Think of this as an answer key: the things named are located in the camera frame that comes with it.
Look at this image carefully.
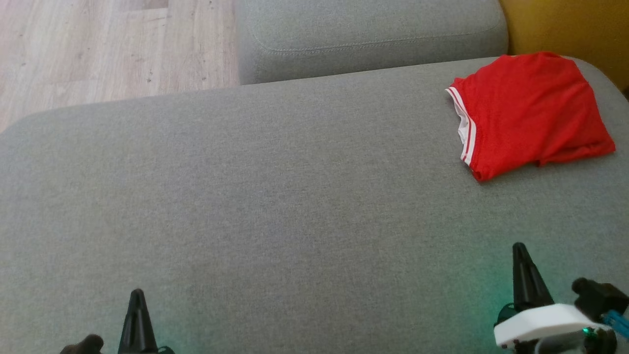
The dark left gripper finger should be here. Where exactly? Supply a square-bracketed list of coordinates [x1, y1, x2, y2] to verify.
[118, 289, 159, 354]

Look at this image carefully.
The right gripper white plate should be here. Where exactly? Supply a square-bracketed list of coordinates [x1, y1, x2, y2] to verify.
[493, 242, 619, 354]

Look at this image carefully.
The red jersey white striped collar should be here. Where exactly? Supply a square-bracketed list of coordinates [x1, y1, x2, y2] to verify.
[445, 52, 616, 183]

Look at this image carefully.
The grey sofa seat cushion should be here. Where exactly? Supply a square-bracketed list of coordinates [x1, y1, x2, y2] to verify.
[0, 56, 629, 354]

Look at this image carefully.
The mustard yellow panel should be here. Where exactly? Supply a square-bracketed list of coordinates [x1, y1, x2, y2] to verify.
[499, 0, 629, 91]

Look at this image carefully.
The grey sofa side cushion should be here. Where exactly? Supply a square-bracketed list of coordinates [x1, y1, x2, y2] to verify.
[233, 0, 509, 85]

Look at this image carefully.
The right camera cable blue plug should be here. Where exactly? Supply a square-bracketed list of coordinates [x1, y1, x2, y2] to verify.
[602, 310, 629, 341]

